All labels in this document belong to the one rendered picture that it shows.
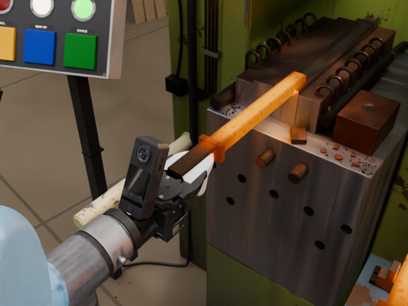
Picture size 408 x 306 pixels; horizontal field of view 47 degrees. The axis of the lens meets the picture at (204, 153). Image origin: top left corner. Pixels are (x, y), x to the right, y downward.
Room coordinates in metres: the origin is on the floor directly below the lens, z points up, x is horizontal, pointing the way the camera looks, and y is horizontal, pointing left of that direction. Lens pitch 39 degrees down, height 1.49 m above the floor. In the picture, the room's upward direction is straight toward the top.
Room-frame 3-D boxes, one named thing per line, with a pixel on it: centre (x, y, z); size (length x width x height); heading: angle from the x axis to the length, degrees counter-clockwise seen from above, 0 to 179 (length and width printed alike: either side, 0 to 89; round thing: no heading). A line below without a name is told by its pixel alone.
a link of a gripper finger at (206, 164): (0.56, 0.01, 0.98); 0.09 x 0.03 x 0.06; 140
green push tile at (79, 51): (0.97, 0.28, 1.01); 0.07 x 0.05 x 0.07; 78
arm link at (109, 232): (0.43, 0.13, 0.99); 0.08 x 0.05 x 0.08; 53
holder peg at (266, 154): (0.75, -0.13, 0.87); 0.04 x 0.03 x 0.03; 143
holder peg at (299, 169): (0.71, -0.19, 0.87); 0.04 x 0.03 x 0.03; 143
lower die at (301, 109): (1.00, -0.28, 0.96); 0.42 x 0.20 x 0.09; 143
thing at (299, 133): (0.77, -0.19, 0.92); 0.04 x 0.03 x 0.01; 175
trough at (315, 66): (0.99, -0.30, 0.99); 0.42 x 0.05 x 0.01; 143
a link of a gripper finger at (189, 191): (0.53, 0.03, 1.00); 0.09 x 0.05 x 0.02; 140
